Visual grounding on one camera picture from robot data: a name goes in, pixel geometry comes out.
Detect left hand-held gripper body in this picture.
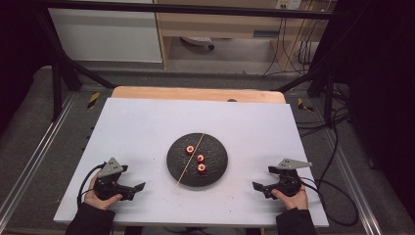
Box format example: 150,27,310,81
93,157,136,202

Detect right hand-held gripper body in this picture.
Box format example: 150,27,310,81
261,158,313,200

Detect black round plate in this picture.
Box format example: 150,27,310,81
165,132,229,188

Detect thin bamboo skewer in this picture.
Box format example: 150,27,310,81
174,132,206,189

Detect person's left hand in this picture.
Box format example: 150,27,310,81
83,173,124,212

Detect person's right hand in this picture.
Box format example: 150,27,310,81
271,187,309,212

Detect yellow black tape strip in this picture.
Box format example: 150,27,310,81
297,97,314,113
86,91,101,110

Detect light wooden table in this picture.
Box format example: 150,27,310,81
111,85,288,105

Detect dark curtain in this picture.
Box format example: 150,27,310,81
0,0,54,133
331,0,415,224

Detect white cabinet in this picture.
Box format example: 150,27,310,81
48,0,163,64

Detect white device with black wheel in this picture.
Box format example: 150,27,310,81
179,35,216,51

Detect light wooden desk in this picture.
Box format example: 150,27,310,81
153,0,331,71

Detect white power outlet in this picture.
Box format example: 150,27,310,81
275,0,303,11

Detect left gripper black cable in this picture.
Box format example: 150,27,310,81
76,162,108,207

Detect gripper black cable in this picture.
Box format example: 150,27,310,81
76,162,108,207
298,111,360,227

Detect aluminium floor rail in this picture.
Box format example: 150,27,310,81
322,129,384,235
0,92,78,223

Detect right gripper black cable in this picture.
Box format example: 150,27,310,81
298,111,360,227

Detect black floor cables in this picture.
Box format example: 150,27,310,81
295,82,352,139

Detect thin black wall cables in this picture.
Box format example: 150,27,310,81
261,16,327,78

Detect black metal frame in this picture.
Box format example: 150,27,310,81
31,0,350,128

